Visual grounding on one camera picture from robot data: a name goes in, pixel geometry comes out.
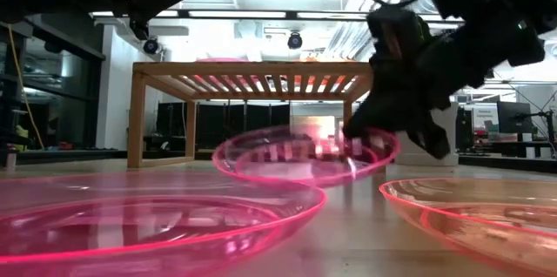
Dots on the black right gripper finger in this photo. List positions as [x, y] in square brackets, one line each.
[431, 137]
[378, 120]

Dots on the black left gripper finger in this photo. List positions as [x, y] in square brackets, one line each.
[152, 7]

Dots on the large pink plastic plate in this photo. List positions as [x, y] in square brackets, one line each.
[130, 233]

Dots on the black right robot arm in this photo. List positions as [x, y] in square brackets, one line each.
[487, 15]

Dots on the wooden slatted shelf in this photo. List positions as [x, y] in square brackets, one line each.
[261, 69]

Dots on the black ceiling spotlight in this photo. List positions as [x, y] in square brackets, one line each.
[294, 40]
[150, 45]

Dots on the green cactus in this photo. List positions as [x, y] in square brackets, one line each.
[424, 29]

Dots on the black computer monitor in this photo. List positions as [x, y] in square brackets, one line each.
[513, 116]

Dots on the black partition panels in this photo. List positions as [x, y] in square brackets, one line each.
[217, 120]

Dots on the small white cup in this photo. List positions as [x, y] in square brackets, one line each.
[10, 157]

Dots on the white wall sign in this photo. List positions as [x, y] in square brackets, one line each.
[484, 116]

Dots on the black overhead rail with lights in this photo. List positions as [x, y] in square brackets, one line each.
[291, 15]

